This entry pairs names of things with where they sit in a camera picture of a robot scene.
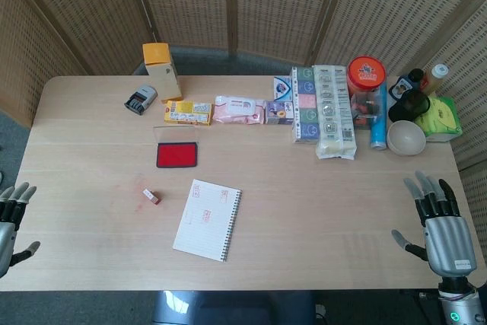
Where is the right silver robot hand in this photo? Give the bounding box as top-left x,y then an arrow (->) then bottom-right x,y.
391,170 -> 479,277

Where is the grey date stamper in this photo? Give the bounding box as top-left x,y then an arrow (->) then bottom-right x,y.
123,84 -> 158,116

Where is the black cup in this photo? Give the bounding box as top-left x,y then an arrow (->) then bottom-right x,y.
387,90 -> 431,123

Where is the beige bowl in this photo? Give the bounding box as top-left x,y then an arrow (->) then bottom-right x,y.
387,119 -> 427,157

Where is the yellow bottle white cap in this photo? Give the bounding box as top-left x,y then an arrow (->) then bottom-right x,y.
421,63 -> 449,96

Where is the green tissue pack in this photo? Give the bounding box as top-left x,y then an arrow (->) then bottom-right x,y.
414,95 -> 463,143

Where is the flat yellow box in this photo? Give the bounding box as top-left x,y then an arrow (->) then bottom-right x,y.
164,100 -> 213,126

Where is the wooden folding screen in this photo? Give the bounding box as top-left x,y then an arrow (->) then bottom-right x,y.
0,0 -> 487,172

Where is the blue white soap box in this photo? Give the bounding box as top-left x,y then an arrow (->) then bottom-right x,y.
272,75 -> 294,103

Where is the tall beige orange box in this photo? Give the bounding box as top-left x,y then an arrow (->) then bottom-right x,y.
142,42 -> 183,104

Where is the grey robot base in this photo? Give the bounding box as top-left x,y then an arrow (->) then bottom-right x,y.
151,289 -> 317,325

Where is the long white clear-wrapped packet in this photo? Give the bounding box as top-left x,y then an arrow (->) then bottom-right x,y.
312,64 -> 358,161

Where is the blue cylinder tube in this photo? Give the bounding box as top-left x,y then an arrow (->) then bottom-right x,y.
369,81 -> 388,150

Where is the clear jar orange lid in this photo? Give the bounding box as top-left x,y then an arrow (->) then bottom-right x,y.
345,55 -> 388,130

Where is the small wooden stamp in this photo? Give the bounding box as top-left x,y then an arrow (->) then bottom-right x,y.
142,187 -> 160,205

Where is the multicolour tissue pack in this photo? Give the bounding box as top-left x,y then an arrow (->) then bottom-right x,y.
291,65 -> 320,145

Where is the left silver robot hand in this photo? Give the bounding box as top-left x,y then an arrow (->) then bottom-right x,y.
0,182 -> 41,279

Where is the white spiral notebook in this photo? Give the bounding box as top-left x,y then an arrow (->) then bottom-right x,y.
172,178 -> 244,263

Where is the pink wet wipes pack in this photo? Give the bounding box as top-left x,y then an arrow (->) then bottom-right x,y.
212,95 -> 266,126

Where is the black bottle blue label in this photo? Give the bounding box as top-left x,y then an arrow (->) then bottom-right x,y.
391,68 -> 425,104

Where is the small purple box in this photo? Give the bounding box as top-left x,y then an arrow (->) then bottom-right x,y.
264,100 -> 294,126

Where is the red ink pad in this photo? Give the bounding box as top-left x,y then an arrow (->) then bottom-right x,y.
153,125 -> 199,169

